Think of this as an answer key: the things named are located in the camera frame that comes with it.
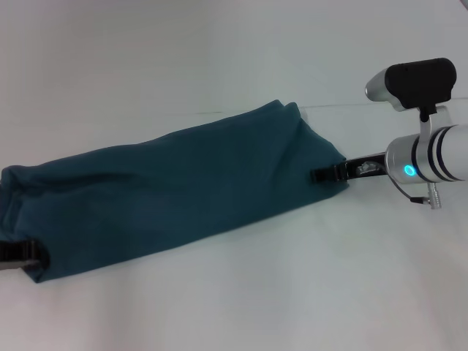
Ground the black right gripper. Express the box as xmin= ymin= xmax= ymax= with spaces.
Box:
xmin=310 ymin=151 xmax=388 ymax=183

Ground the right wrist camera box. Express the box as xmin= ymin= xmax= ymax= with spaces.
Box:
xmin=364 ymin=57 xmax=457 ymax=124

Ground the teal blue shirt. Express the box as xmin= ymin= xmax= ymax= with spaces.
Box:
xmin=0 ymin=98 xmax=351 ymax=284

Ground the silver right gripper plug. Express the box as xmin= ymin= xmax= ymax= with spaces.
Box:
xmin=356 ymin=160 xmax=381 ymax=176

